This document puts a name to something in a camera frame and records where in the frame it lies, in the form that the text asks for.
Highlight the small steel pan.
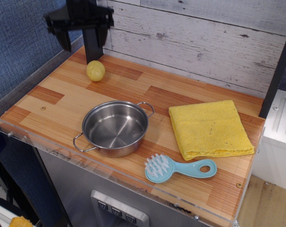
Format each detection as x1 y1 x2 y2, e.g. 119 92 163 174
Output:
73 101 155 157

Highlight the light blue scrub brush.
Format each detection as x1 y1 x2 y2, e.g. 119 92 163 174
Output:
144 154 217 183

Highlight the clear acrylic guard rail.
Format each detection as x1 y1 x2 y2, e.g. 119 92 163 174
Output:
0 32 265 227

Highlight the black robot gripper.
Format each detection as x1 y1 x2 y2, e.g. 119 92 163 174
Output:
44 0 114 52

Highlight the dark left post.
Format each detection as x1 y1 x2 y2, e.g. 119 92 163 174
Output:
82 28 103 64

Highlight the black and yellow bag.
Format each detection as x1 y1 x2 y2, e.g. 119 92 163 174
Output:
0 216 34 227

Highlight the folded yellow cloth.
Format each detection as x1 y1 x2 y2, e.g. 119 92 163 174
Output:
169 100 254 161

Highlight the dark right post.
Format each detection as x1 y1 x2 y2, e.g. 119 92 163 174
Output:
259 42 286 119

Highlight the dark post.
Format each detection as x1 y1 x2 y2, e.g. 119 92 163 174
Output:
259 42 286 119
82 28 103 64

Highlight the white side cabinet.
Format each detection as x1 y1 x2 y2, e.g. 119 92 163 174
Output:
252 90 286 189

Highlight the yellow toy potato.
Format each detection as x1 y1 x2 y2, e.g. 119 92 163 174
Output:
86 61 106 82

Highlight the silver button control panel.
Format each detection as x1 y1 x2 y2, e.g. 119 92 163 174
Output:
90 190 150 227

